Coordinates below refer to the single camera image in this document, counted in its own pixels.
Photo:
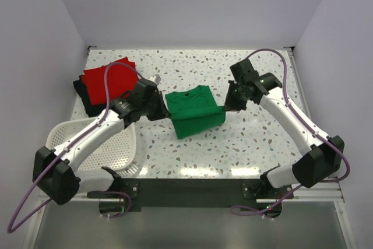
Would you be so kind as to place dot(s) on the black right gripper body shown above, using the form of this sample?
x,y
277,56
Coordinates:
x,y
235,98

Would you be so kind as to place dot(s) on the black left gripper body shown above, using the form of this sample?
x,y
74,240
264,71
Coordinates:
x,y
154,109

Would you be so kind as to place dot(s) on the green t shirt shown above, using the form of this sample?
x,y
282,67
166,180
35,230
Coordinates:
x,y
194,111

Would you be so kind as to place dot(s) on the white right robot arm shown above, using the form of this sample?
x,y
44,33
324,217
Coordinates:
x,y
321,154

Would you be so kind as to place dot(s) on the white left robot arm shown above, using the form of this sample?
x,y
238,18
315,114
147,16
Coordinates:
x,y
56,171

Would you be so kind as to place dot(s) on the folded red t shirt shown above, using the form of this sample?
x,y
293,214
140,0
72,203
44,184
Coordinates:
x,y
120,79

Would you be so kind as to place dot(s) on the folded black t shirt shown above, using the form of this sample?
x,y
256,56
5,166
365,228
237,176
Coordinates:
x,y
81,90

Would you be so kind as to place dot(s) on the white plastic basket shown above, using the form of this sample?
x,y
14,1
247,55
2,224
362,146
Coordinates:
x,y
116,153

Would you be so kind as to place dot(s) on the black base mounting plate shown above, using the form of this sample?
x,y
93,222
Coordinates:
x,y
240,196

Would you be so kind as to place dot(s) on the aluminium front rail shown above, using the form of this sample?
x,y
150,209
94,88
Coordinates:
x,y
320,192

